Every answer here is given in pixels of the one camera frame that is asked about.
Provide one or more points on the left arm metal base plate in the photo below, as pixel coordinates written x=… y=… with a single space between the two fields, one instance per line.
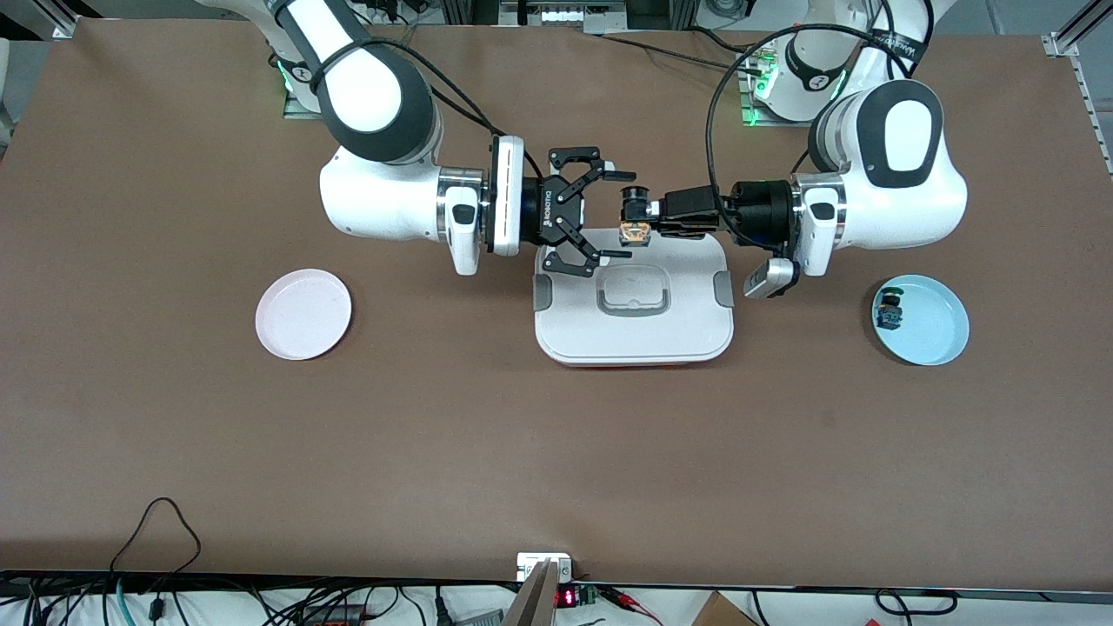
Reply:
x=756 y=120

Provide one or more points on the brown cardboard piece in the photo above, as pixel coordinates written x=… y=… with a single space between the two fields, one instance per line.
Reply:
x=722 y=611

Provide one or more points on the pale pink round plate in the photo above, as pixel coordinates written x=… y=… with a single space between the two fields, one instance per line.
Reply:
x=304 y=315

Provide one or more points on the light blue round plate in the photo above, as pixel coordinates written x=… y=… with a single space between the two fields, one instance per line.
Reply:
x=935 y=335

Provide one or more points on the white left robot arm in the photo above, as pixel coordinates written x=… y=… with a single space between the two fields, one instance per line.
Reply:
x=904 y=200

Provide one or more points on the red digit display module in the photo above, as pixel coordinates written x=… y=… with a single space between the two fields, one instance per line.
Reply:
x=569 y=597

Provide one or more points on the green and blue switch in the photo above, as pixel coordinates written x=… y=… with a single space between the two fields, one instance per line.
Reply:
x=890 y=311

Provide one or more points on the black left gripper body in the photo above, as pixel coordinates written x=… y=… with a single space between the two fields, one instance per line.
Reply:
x=758 y=213

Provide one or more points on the orange and black switch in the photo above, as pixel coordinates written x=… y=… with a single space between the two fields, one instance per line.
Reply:
x=635 y=217

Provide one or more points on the grey brown mounting beam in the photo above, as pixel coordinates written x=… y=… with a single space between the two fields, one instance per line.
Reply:
x=535 y=600

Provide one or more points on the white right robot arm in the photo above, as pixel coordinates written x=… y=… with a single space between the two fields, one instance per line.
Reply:
x=374 y=96

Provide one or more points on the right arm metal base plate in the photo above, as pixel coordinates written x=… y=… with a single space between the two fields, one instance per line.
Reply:
x=291 y=106

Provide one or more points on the silver device with white lights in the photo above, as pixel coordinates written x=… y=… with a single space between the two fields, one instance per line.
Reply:
x=565 y=16

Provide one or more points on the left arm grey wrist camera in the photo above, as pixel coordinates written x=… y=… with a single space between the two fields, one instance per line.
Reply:
x=769 y=278

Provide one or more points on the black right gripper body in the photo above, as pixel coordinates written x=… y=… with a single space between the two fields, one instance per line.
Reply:
x=541 y=217

